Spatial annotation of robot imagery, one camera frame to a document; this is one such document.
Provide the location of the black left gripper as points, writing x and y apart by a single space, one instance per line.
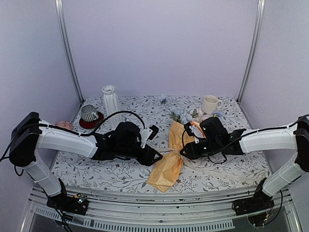
146 159

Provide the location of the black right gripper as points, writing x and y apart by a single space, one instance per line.
193 153

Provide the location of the white printed ribbon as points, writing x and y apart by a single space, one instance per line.
183 162

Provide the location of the orange paper flower bouquet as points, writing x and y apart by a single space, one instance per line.
177 137

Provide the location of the white ribbed ceramic vase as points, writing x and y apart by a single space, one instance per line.
111 103

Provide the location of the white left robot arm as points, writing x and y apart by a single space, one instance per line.
32 134

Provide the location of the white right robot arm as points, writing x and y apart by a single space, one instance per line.
294 136

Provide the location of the cream ceramic mug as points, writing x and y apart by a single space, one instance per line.
210 104

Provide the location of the dark red saucer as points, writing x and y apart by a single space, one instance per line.
92 124

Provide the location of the striped black white cup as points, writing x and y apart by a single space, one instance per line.
89 113

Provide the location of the pink patterned ball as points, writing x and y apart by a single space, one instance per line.
64 124

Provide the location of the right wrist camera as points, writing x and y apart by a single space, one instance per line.
193 129

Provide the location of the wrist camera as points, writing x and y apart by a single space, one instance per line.
148 134
193 129

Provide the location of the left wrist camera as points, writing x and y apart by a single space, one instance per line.
148 134

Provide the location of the aluminium front rail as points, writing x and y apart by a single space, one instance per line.
110 211

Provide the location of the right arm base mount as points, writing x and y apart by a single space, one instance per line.
258 202

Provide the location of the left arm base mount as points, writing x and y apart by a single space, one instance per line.
77 204

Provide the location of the right aluminium frame post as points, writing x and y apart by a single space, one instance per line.
253 47

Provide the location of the aluminium frame post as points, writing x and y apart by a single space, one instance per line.
67 49
253 47

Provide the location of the left aluminium frame post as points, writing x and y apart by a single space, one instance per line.
67 49

